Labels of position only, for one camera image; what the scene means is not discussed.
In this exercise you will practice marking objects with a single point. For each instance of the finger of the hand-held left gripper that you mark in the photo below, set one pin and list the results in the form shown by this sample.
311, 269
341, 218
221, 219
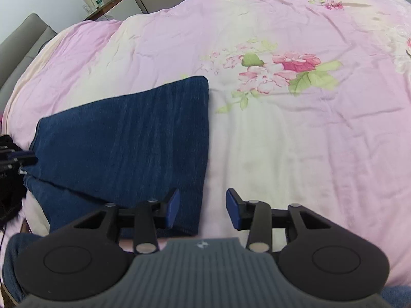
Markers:
27, 159

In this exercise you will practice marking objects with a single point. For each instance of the wooden top white nightstand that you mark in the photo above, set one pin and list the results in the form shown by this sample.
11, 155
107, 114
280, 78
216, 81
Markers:
128, 6

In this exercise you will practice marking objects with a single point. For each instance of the person's left leg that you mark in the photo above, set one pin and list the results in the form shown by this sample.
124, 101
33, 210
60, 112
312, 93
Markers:
17, 263

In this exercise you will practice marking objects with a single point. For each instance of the person's leg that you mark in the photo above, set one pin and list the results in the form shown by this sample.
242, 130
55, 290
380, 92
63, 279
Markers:
398, 296
17, 263

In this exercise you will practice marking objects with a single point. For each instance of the blue denim pants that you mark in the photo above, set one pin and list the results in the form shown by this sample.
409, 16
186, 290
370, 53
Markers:
128, 134

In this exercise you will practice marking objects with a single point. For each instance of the red capped clear jar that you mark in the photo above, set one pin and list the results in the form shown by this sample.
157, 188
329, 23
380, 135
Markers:
87, 3

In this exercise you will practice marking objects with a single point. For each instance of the person's right leg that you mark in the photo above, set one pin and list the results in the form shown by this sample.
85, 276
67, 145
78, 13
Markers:
398, 296

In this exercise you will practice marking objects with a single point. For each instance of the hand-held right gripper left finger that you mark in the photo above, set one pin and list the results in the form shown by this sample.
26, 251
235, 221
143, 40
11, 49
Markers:
173, 208

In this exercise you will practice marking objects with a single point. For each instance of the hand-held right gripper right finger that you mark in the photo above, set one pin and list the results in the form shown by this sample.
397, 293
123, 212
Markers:
231, 208

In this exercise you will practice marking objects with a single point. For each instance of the grey padded headboard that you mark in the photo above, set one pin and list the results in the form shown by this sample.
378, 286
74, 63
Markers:
22, 48

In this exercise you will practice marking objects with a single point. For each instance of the pink floral bed sheet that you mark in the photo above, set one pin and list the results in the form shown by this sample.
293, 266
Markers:
289, 134

